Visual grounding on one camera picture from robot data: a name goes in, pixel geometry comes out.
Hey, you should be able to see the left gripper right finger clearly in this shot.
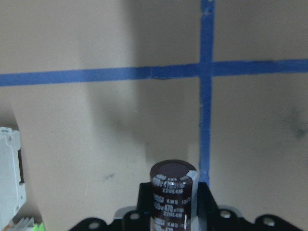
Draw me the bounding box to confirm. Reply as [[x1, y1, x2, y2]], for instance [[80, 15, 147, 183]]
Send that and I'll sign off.
[[197, 182, 301, 231]]

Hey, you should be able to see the brown cylindrical capacitor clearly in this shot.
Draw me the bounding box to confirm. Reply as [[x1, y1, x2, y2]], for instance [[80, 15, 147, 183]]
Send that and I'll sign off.
[[150, 159, 199, 231]]

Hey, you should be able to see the white grey electrical module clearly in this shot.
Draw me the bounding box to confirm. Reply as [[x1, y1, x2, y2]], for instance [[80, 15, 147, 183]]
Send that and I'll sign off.
[[0, 127, 26, 228]]

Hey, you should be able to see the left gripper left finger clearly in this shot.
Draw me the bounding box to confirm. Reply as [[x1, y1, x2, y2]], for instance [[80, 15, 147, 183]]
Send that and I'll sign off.
[[70, 183, 153, 231]]

